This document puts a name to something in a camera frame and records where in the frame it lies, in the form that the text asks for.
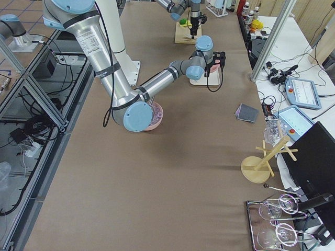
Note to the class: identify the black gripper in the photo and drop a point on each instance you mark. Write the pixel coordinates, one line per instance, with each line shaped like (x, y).
(193, 21)
(208, 68)

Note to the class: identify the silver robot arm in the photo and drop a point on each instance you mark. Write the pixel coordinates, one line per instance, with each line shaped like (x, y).
(177, 8)
(96, 27)

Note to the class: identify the large pink bowl with glassware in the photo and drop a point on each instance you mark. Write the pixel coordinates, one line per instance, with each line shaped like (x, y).
(157, 116)

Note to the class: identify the wooden cutting board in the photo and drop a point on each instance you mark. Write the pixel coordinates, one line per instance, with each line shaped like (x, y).
(183, 34)

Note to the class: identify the green lime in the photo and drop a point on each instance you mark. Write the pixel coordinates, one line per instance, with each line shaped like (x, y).
(183, 21)

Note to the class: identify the white rabbit tray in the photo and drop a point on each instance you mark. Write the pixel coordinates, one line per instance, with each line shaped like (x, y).
(212, 80)

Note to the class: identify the grey and purple cloths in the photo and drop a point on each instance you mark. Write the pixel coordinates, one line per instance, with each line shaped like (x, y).
(246, 113)

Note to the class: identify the blue teach pendant far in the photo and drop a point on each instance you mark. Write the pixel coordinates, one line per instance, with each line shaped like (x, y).
(302, 93)

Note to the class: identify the blue teach pendant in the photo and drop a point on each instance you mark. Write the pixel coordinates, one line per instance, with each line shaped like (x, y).
(302, 93)
(296, 121)

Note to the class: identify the clear glass mug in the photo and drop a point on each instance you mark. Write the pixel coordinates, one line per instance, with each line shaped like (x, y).
(274, 131)

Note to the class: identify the blue teach pendant near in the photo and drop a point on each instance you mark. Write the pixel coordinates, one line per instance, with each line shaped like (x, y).
(296, 121)

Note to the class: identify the wooden mug tree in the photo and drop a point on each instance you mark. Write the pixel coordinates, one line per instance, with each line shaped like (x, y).
(258, 170)

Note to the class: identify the black monitor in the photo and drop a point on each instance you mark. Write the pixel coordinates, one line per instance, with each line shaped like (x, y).
(313, 170)

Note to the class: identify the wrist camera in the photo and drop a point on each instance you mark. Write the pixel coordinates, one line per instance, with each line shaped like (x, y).
(219, 58)

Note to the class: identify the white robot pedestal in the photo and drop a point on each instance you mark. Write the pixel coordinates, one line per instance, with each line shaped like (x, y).
(123, 52)

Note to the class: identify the aluminium frame post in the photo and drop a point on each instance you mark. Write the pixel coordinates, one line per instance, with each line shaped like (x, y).
(275, 32)

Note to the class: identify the wire glass rack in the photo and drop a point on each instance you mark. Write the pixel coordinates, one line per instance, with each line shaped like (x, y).
(271, 223)

